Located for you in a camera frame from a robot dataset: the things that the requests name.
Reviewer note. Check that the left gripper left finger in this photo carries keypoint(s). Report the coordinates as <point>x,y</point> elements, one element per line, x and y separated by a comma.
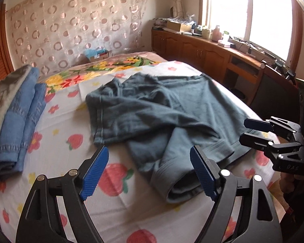
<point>40,219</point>

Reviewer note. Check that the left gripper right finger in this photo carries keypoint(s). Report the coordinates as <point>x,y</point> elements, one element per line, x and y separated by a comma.
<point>257,219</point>

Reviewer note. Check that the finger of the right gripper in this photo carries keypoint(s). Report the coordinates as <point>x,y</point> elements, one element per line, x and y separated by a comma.
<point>266,125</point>
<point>270,149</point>

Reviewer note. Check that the teal grey pants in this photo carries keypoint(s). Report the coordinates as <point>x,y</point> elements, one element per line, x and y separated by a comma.
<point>160,118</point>

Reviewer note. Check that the person's right hand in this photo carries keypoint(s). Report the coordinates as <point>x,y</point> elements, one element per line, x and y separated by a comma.
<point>292,188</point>

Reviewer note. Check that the long wooden cabinet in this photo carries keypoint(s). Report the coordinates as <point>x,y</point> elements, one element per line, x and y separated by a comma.
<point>261,87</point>

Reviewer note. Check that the pink bottle on cabinet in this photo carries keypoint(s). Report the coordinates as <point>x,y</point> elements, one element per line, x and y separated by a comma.
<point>216,34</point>

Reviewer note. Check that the folded blue jeans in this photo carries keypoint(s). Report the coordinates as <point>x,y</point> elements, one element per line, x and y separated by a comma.
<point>19,124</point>

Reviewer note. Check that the cardboard box on cabinet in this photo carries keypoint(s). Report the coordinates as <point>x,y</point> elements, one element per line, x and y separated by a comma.
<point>179,27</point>

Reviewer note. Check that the folded olive green garment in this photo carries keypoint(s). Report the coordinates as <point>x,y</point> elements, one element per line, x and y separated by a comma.
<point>9,87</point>

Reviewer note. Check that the pink floral blanket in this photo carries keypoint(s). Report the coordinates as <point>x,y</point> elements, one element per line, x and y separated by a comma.
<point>81,73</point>

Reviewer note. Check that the box with blue cloth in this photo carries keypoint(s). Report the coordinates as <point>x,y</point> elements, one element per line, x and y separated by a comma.
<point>97,54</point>

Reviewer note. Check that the pink circle pattern curtain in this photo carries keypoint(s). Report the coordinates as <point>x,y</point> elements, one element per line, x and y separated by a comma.
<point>54,35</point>

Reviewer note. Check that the window with white frame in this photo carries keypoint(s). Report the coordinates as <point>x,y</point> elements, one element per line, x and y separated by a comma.
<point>275,26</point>

